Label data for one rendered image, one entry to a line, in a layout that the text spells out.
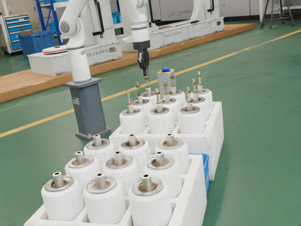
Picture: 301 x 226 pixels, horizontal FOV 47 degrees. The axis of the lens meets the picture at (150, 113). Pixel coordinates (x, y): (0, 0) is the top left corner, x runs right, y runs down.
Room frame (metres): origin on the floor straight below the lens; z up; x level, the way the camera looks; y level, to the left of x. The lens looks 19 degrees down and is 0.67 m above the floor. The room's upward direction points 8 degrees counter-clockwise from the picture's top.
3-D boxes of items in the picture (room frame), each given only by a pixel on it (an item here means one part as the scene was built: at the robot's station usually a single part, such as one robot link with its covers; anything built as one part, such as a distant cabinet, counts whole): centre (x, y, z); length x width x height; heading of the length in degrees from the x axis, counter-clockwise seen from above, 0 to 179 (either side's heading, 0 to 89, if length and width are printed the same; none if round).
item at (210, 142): (1.35, -0.08, 0.09); 0.39 x 0.39 x 0.18; 70
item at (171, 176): (0.81, -0.01, 0.16); 0.10 x 0.10 x 0.18
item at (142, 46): (1.50, 0.00, 0.45); 0.08 x 0.08 x 0.09
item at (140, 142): (0.96, 0.07, 0.25); 0.08 x 0.08 x 0.01
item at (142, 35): (1.51, 0.01, 0.52); 0.11 x 0.09 x 0.06; 74
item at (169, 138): (0.93, -0.05, 0.26); 0.02 x 0.02 x 0.03
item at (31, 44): (5.84, 1.69, 0.19); 0.50 x 0.41 x 0.37; 44
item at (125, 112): (1.28, 0.08, 0.25); 0.08 x 0.08 x 0.01
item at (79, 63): (1.77, 0.33, 0.39); 0.09 x 0.09 x 0.17; 40
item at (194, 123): (1.20, -0.15, 0.16); 0.10 x 0.10 x 0.18
